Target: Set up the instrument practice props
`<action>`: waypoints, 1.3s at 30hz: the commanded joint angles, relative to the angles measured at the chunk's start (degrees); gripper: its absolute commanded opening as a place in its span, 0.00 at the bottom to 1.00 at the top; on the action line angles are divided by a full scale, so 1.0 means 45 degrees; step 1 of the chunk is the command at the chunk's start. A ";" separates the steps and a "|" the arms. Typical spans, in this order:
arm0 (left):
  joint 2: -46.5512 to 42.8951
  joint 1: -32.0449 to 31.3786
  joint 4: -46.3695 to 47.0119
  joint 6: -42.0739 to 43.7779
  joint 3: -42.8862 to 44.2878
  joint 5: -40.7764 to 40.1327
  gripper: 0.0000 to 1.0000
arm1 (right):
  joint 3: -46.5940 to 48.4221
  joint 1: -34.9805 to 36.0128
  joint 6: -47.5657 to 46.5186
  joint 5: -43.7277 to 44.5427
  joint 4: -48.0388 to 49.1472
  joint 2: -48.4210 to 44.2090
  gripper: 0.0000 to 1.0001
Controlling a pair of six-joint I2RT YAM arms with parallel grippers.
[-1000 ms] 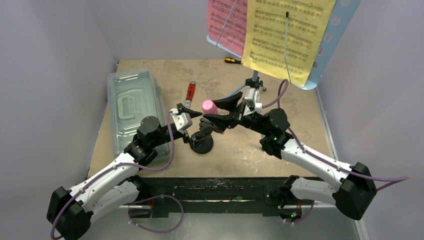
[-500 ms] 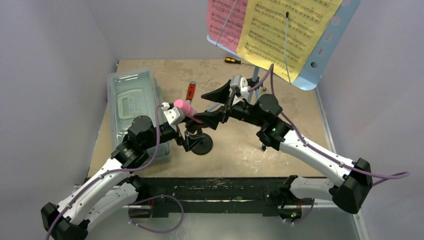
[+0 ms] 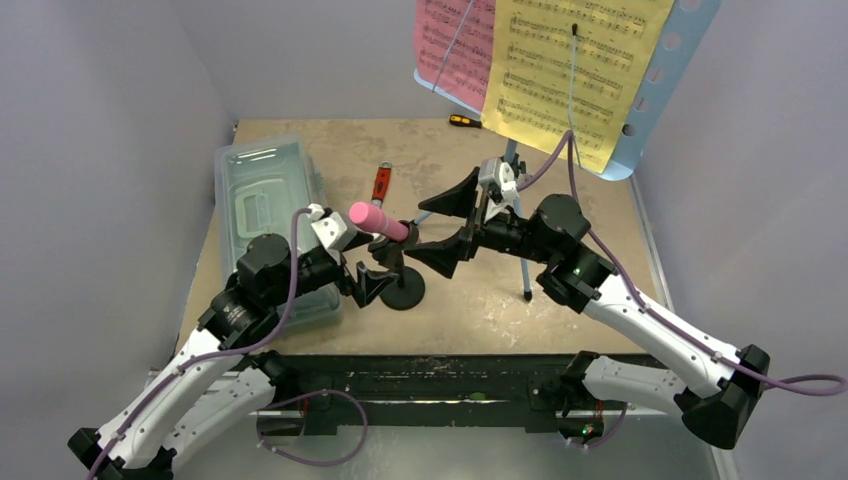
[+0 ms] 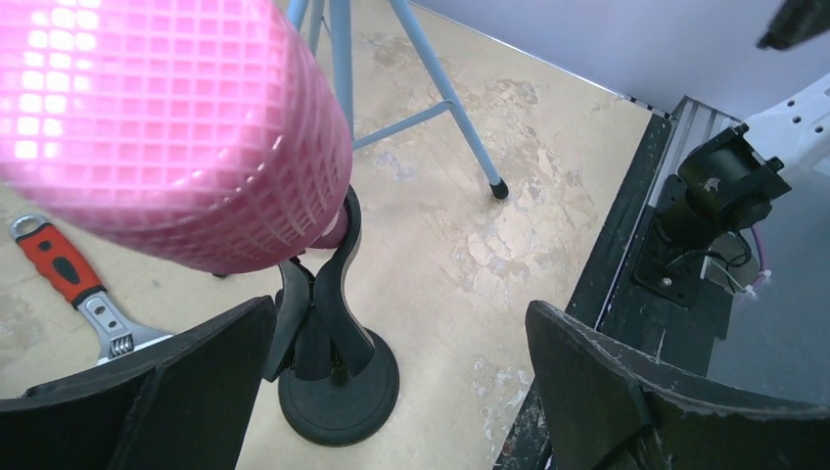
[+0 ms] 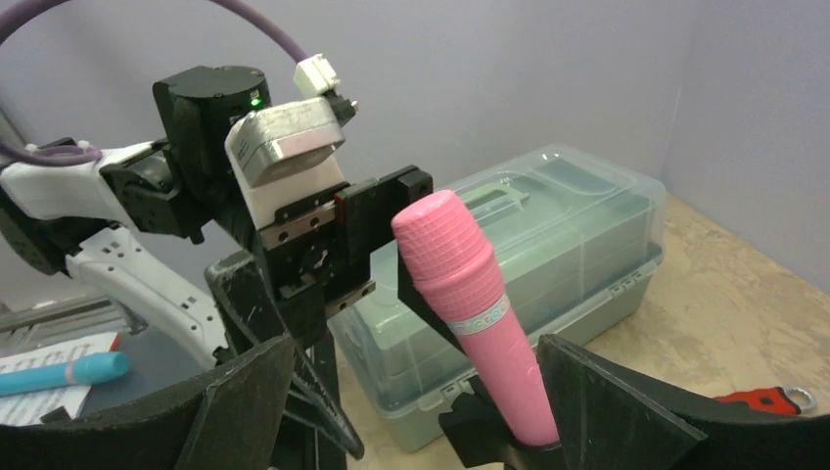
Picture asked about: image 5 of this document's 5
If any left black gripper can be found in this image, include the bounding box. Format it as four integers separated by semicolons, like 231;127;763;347
205;165;434;461

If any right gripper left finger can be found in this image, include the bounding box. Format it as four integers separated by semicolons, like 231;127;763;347
1;359;270;469

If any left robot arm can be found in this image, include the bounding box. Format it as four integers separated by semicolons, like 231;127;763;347
1;66;433;469

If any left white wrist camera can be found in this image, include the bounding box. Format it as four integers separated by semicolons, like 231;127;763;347
224;97;346;229

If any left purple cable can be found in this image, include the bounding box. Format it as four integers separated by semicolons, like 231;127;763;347
0;0;345;168

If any red handled adjustable wrench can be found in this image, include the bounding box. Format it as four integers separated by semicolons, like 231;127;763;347
715;385;817;416

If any white sheet music paper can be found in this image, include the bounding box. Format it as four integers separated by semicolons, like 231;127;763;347
1;332;129;427

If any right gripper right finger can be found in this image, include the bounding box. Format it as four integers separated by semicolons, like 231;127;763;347
536;335;829;469

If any blue highlighter pen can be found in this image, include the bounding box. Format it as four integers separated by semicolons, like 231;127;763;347
1;352;130;397

